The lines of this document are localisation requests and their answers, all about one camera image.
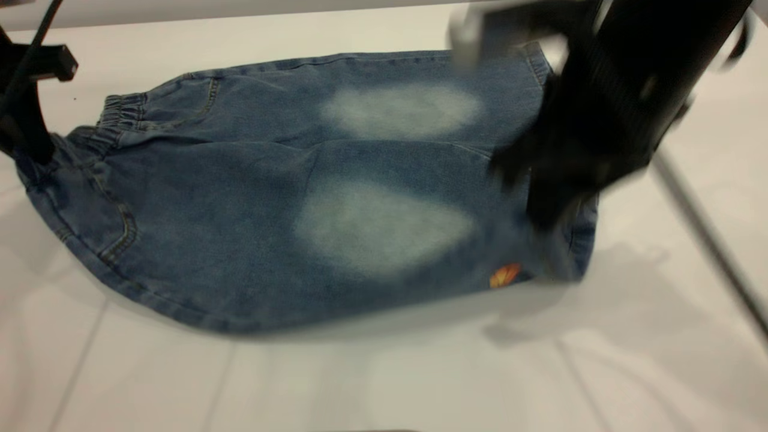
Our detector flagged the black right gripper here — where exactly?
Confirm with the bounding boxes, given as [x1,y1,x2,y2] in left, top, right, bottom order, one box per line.
[489,66,691,233]

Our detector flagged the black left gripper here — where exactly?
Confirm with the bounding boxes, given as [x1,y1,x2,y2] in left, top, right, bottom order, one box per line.
[0,27,79,168]

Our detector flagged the blue denim printed pants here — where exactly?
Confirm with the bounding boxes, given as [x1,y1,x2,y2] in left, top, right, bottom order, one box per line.
[12,42,601,335]

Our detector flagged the thin black cable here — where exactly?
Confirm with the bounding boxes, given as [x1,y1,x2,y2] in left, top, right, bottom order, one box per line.
[0,0,65,118]

